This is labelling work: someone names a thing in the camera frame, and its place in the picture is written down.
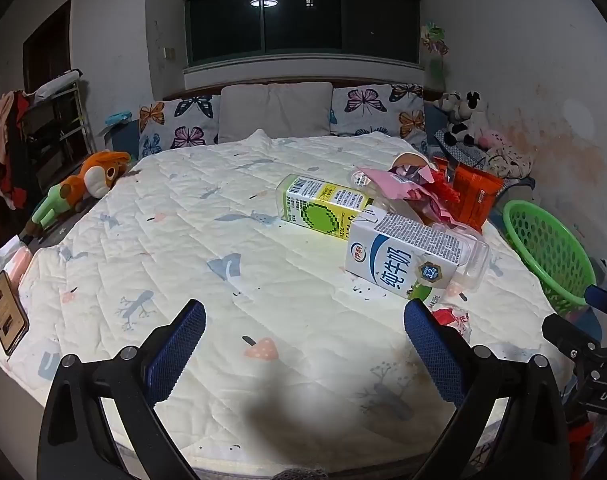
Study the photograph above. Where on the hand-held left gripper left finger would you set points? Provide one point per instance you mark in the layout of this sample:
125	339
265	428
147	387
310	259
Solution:
178	350

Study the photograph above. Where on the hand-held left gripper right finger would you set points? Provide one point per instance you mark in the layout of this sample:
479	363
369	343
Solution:
433	355

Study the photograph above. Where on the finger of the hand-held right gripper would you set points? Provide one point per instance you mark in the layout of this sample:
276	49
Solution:
603	301
566	332

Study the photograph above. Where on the green plastic basket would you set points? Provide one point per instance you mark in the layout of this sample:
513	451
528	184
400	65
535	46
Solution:
548	245

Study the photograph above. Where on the red white wrapper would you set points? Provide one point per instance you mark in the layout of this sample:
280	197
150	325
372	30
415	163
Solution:
451	317

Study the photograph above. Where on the red plastic bag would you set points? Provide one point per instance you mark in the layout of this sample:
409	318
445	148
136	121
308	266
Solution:
581	440

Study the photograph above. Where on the white printed quilt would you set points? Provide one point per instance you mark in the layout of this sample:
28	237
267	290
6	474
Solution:
183	260

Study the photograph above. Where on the white blue milk carton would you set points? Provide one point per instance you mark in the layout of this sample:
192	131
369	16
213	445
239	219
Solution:
393	255

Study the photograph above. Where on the orange snack packet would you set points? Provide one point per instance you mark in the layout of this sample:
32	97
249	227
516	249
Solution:
476	195

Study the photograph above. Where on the red crinkled wrapper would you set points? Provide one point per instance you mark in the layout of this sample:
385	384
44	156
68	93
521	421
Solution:
441	187

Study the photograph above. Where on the spotted beige plush toy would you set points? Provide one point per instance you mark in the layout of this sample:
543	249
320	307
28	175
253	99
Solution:
508	160

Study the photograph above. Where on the pink wrapper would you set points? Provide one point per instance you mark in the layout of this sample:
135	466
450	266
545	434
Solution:
398	185

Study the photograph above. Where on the smartphone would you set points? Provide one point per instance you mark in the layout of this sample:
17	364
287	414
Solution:
5	310

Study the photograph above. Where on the pink small object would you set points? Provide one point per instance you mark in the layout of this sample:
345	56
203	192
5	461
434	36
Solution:
20	262

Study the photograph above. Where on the green yellow drink carton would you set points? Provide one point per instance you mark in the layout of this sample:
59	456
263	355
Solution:
318	205

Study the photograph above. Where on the orange plush toy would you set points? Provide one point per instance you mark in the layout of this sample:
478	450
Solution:
93	175

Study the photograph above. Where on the pink plush toy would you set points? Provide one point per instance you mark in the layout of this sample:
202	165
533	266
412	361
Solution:
492	137

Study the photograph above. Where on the blue patterned cushion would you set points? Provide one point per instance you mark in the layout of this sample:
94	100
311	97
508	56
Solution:
458	152

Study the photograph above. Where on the butterfly print pillow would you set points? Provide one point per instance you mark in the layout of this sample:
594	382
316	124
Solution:
373	110
178	125

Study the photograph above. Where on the black white cow plush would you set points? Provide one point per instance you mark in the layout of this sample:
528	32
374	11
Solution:
466	115

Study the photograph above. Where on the light blue toy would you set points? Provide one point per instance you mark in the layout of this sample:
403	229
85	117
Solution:
118	119

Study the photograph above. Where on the white metal rack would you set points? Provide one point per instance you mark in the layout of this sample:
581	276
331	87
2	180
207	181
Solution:
80	120

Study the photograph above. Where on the grey white plush toy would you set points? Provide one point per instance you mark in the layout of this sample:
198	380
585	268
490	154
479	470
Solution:
446	101

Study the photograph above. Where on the red pink hanging clothes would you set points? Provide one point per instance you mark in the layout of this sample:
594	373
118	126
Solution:
8	160

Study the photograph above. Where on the beige pillow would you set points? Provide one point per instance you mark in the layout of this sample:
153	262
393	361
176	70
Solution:
276	112

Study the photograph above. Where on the paper flower decoration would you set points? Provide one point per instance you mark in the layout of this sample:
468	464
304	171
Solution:
435	37

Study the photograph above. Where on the dark wooden door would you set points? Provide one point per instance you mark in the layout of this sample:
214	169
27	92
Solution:
48	50

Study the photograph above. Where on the dark window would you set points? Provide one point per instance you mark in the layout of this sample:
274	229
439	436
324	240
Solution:
303	25

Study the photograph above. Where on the wall switch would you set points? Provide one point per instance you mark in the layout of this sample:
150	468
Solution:
170	53

